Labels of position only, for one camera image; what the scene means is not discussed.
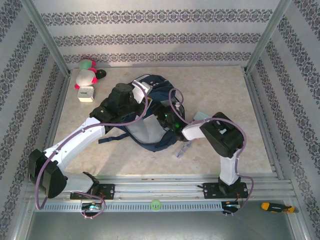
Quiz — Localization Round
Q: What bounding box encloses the white pink green plush toy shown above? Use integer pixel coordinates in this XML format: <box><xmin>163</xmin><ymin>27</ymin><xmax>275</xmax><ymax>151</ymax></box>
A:
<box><xmin>74</xmin><ymin>58</ymin><xmax>99</xmax><ymax>90</ymax></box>

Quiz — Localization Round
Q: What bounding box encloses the aluminium frame post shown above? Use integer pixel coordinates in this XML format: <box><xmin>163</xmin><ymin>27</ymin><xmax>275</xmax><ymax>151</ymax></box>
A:
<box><xmin>243</xmin><ymin>0</ymin><xmax>293</xmax><ymax>75</ymax></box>
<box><xmin>21</xmin><ymin>0</ymin><xmax>72</xmax><ymax>78</ymax></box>

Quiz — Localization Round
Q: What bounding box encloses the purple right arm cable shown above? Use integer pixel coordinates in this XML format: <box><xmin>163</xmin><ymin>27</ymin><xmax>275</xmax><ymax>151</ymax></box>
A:
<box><xmin>168</xmin><ymin>88</ymin><xmax>256</xmax><ymax>218</ymax></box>

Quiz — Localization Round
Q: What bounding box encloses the navy blue backpack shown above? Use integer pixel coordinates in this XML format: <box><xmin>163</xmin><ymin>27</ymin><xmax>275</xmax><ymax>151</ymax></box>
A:
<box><xmin>98</xmin><ymin>73</ymin><xmax>187</xmax><ymax>153</ymax></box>

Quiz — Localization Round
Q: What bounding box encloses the white square clock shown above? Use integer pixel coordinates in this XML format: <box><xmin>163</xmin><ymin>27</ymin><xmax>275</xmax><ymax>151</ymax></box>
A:
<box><xmin>77</xmin><ymin>85</ymin><xmax>96</xmax><ymax>103</ymax></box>

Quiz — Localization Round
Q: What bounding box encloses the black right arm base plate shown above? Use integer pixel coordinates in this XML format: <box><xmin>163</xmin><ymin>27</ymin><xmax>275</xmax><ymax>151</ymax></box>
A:
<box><xmin>201</xmin><ymin>182</ymin><xmax>250</xmax><ymax>200</ymax></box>

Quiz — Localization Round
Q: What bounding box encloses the yellow black screwdriver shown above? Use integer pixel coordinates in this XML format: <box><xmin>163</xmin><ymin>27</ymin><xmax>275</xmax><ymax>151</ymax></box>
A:
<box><xmin>261</xmin><ymin>202</ymin><xmax>300</xmax><ymax>214</ymax></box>

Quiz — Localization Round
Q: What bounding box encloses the clear pen pouch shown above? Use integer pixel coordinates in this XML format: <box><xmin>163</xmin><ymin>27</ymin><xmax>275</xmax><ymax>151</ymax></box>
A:
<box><xmin>173</xmin><ymin>140</ymin><xmax>194</xmax><ymax>159</ymax></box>

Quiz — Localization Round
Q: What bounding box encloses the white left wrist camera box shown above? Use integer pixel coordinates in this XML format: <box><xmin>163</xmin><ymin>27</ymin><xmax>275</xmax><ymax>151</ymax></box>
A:
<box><xmin>131</xmin><ymin>80</ymin><xmax>153</xmax><ymax>103</ymax></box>

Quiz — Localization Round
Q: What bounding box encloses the slotted grey cable duct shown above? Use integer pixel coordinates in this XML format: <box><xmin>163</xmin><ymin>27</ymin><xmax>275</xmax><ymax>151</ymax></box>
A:
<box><xmin>33</xmin><ymin>201</ymin><xmax>223</xmax><ymax>213</ymax></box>

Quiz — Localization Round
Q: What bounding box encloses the aluminium table edge rail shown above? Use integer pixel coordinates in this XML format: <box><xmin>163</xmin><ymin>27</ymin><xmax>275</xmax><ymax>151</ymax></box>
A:
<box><xmin>33</xmin><ymin>74</ymin><xmax>72</xmax><ymax>182</ymax></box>
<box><xmin>243</xmin><ymin>72</ymin><xmax>285</xmax><ymax>180</ymax></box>

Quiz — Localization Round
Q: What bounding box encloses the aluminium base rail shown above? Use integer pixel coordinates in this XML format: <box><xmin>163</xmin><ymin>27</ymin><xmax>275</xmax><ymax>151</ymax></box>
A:
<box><xmin>23</xmin><ymin>174</ymin><xmax>295</xmax><ymax>201</ymax></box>

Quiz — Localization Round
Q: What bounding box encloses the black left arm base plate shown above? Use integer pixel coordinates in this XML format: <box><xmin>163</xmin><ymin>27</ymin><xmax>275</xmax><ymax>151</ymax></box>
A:
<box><xmin>69</xmin><ymin>183</ymin><xmax>116</xmax><ymax>200</ymax></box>

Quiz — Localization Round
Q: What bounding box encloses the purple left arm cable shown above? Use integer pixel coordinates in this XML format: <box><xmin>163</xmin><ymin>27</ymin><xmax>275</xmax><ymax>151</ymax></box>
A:
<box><xmin>34</xmin><ymin>81</ymin><xmax>148</xmax><ymax>220</ymax></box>

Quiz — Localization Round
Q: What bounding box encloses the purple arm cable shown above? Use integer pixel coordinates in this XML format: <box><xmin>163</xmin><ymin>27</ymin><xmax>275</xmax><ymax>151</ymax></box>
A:
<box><xmin>168</xmin><ymin>88</ymin><xmax>256</xmax><ymax>218</ymax></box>
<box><xmin>34</xmin><ymin>81</ymin><xmax>148</xmax><ymax>220</ymax></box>

